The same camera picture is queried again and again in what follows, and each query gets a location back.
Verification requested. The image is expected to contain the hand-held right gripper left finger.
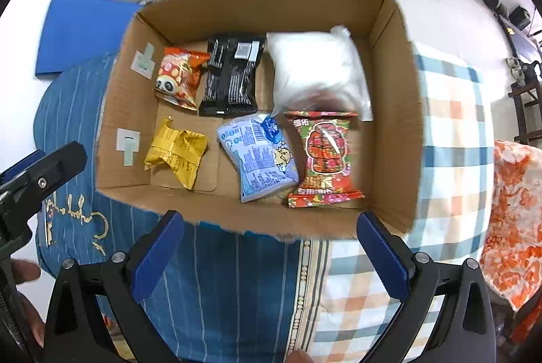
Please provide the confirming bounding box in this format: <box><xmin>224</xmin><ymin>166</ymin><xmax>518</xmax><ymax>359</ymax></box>
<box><xmin>42</xmin><ymin>210</ymin><xmax>184</xmax><ymax>363</ymax></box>

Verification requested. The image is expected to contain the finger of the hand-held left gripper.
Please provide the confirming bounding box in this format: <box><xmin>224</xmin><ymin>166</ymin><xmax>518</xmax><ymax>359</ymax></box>
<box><xmin>0</xmin><ymin>149</ymin><xmax>46</xmax><ymax>182</ymax></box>
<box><xmin>0</xmin><ymin>141</ymin><xmax>88</xmax><ymax>205</ymax></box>

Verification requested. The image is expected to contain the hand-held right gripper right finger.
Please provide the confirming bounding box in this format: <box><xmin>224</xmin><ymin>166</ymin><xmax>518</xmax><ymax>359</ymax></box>
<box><xmin>356</xmin><ymin>211</ymin><xmax>496</xmax><ymax>363</ymax></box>

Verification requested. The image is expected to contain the yellow snack packet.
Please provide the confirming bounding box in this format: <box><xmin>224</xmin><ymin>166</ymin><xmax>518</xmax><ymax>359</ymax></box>
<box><xmin>144</xmin><ymin>116</ymin><xmax>209</xmax><ymax>191</ymax></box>

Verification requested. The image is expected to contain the red snack packet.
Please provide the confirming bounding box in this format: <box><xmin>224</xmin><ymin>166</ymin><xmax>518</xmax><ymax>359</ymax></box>
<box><xmin>285</xmin><ymin>111</ymin><xmax>366</xmax><ymax>209</ymax></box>

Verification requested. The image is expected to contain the light blue tissue packet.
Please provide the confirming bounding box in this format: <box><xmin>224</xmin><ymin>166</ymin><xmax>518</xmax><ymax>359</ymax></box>
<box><xmin>217</xmin><ymin>113</ymin><xmax>301</xmax><ymax>204</ymax></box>

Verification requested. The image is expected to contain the orange panda snack packet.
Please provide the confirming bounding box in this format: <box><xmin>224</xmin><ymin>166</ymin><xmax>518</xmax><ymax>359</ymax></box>
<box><xmin>153</xmin><ymin>46</ymin><xmax>211</xmax><ymax>111</ymax></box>

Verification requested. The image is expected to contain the black snack packet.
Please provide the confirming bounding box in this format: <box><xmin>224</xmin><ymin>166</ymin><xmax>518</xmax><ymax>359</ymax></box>
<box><xmin>199</xmin><ymin>33</ymin><xmax>266</xmax><ymax>118</ymax></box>

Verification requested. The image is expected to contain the white plastic bag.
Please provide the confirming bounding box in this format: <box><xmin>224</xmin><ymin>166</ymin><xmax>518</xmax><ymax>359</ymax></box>
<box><xmin>266</xmin><ymin>25</ymin><xmax>374</xmax><ymax>122</ymax></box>

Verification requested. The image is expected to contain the cardboard box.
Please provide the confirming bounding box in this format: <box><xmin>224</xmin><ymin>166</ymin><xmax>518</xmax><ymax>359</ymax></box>
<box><xmin>95</xmin><ymin>0</ymin><xmax>425</xmax><ymax>242</ymax></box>

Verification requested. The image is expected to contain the person's left hand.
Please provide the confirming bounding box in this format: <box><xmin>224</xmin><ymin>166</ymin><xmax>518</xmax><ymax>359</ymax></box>
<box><xmin>11</xmin><ymin>260</ymin><xmax>45</xmax><ymax>348</ymax></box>

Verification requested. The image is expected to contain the blue striped bed cover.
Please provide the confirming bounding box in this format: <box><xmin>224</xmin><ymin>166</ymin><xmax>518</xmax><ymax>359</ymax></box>
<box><xmin>34</xmin><ymin>52</ymin><xmax>330</xmax><ymax>363</ymax></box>

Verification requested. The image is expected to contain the plaid bed sheet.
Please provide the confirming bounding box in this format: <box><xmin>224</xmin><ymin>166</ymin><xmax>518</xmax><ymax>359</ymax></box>
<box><xmin>296</xmin><ymin>42</ymin><xmax>497</xmax><ymax>363</ymax></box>

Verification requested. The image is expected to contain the blue foam mat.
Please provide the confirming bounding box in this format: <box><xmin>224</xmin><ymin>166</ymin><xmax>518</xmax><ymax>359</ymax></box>
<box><xmin>35</xmin><ymin>0</ymin><xmax>145</xmax><ymax>81</ymax></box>

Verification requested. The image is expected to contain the orange floral towel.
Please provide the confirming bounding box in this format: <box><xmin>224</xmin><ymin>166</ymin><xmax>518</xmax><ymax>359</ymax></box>
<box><xmin>478</xmin><ymin>140</ymin><xmax>542</xmax><ymax>314</ymax></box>

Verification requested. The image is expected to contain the dark wooden chair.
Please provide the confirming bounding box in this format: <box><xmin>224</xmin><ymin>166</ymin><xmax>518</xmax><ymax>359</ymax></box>
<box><xmin>507</xmin><ymin>60</ymin><xmax>542</xmax><ymax>146</ymax></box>

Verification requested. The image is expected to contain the pair of slippers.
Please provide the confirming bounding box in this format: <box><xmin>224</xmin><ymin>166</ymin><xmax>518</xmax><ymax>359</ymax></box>
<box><xmin>506</xmin><ymin>57</ymin><xmax>526</xmax><ymax>82</ymax></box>

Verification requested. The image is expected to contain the black treadmill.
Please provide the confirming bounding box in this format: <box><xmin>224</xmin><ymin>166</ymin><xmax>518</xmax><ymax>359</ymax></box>
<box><xmin>496</xmin><ymin>13</ymin><xmax>542</xmax><ymax>64</ymax></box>

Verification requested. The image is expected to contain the black speaker box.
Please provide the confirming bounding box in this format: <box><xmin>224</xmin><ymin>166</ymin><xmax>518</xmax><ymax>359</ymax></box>
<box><xmin>508</xmin><ymin>6</ymin><xmax>533</xmax><ymax>32</ymax></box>

